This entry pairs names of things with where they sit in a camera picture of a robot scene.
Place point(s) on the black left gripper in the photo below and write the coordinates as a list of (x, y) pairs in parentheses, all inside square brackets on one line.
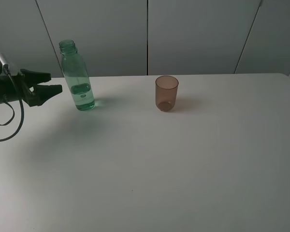
[(20, 88)]

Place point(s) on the green transparent water bottle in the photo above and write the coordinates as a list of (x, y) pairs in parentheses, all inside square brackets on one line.
[(75, 72)]

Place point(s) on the pink translucent plastic cup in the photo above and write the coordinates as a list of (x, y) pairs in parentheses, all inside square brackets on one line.
[(166, 92)]

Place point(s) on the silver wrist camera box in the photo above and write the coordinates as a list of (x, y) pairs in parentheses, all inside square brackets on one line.
[(6, 66)]

